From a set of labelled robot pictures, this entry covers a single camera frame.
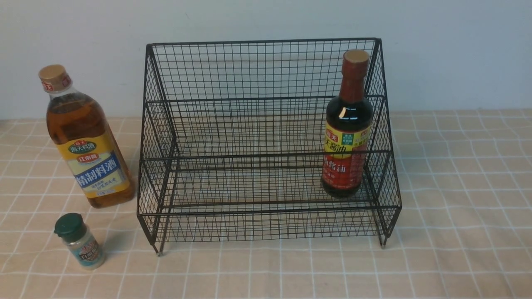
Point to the dark soy sauce bottle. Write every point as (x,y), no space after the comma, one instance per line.
(348,119)

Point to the amber cooking wine bottle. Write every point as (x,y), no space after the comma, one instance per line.
(77,125)

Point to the small green-capped pepper shaker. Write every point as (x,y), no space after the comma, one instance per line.
(80,241)

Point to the beige checkered tablecloth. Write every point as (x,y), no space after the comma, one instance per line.
(464,230)

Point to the black wire mesh shelf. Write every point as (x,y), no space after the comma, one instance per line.
(232,143)

